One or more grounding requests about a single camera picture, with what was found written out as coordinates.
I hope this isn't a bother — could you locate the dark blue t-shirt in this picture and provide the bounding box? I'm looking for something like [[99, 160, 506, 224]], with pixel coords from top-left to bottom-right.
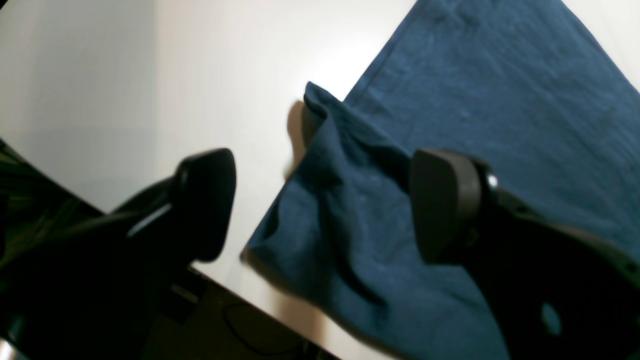
[[246, 0, 639, 360]]

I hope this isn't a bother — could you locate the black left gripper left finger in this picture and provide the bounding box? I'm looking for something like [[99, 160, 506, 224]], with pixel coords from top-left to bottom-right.
[[0, 148, 237, 360]]

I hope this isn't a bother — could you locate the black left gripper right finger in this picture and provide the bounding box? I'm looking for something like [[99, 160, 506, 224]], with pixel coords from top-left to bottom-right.
[[409, 148, 640, 360]]

